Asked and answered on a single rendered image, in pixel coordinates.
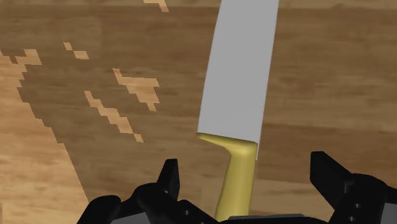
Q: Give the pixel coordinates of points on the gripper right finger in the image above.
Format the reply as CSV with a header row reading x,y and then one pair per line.
x,y
350,192

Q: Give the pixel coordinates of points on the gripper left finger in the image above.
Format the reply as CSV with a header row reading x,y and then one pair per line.
x,y
161,198

